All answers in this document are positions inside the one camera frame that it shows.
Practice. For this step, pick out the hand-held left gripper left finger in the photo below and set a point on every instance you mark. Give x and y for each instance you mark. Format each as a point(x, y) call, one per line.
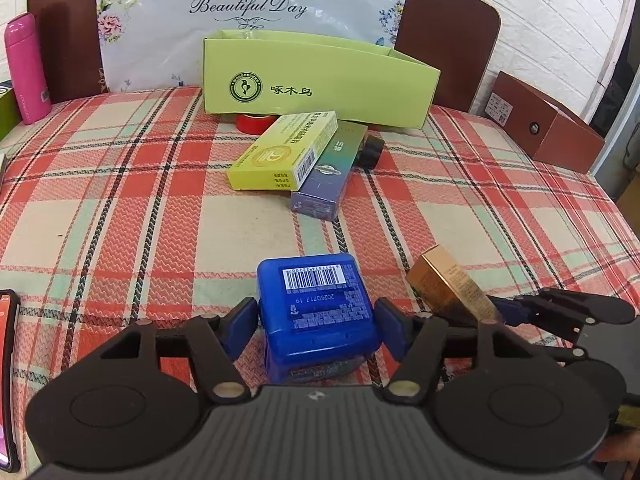
point(244, 322)

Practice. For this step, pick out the red cased phone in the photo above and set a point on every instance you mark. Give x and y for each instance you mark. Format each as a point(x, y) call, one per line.
point(6, 385)

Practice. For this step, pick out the black small container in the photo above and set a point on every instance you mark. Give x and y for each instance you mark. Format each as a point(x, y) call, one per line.
point(372, 152)

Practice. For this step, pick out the brown cardboard box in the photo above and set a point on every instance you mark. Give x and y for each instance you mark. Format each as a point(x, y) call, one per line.
point(550, 130)

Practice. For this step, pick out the yellow medicine box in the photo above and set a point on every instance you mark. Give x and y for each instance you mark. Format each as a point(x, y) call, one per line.
point(280, 152)

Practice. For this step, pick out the green open box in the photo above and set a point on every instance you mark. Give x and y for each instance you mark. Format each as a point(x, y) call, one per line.
point(6, 115)

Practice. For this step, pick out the person's right hand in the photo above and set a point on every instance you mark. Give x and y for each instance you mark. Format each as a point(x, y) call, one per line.
point(625, 447)

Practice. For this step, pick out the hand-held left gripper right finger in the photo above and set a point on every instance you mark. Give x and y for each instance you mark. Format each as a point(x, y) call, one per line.
point(391, 327)

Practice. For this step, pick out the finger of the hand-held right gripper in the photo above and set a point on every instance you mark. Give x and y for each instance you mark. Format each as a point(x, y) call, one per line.
point(512, 310)

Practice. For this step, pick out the plaid bed sheet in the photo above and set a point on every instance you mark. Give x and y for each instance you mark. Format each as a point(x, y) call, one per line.
point(125, 210)

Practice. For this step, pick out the purple box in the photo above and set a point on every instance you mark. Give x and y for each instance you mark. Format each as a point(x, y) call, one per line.
point(325, 180)

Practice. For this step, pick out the blue candy box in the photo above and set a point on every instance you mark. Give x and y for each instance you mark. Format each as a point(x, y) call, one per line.
point(320, 310)

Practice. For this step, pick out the pink thermos bottle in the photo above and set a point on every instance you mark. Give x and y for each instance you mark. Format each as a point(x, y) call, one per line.
point(27, 70)

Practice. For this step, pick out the red tape roll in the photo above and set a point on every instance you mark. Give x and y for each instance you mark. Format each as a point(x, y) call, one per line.
point(252, 124)

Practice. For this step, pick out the brown wooden chair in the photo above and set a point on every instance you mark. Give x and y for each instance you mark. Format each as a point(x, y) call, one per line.
point(440, 35)

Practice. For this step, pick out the light green cardboard box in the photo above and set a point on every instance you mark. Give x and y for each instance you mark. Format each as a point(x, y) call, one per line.
point(320, 90)

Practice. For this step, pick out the gold box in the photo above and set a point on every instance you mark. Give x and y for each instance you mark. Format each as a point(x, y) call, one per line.
point(445, 280)

